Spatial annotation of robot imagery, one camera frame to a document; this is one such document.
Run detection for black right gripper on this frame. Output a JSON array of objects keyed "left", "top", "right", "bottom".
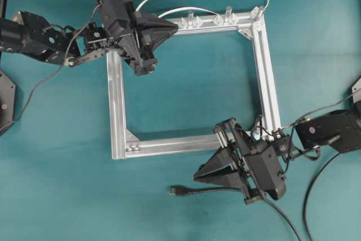
[{"left": 193, "top": 118, "right": 286, "bottom": 204}]

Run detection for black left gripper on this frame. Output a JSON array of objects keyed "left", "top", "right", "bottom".
[{"left": 97, "top": 0, "right": 179, "bottom": 76}]

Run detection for black USB cable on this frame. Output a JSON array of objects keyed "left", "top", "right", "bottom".
[{"left": 168, "top": 185, "right": 302, "bottom": 241}]

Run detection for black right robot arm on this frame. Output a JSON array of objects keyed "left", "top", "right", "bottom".
[{"left": 193, "top": 81, "right": 360, "bottom": 204}]

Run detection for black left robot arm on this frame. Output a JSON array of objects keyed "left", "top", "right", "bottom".
[{"left": 1, "top": 0, "right": 178, "bottom": 76}]

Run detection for blue tape under zip tie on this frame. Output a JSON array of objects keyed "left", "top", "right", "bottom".
[{"left": 252, "top": 132, "right": 260, "bottom": 141}]

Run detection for clear acrylic corner peg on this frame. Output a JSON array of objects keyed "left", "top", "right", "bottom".
[{"left": 250, "top": 6, "right": 266, "bottom": 23}]

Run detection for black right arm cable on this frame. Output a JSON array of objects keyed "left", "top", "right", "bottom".
[{"left": 302, "top": 94, "right": 361, "bottom": 241}]

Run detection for square aluminium extrusion frame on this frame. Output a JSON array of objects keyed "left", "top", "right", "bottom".
[{"left": 107, "top": 11, "right": 281, "bottom": 160}]

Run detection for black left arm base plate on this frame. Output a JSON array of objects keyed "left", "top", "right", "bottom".
[{"left": 0, "top": 70, "right": 16, "bottom": 135}]

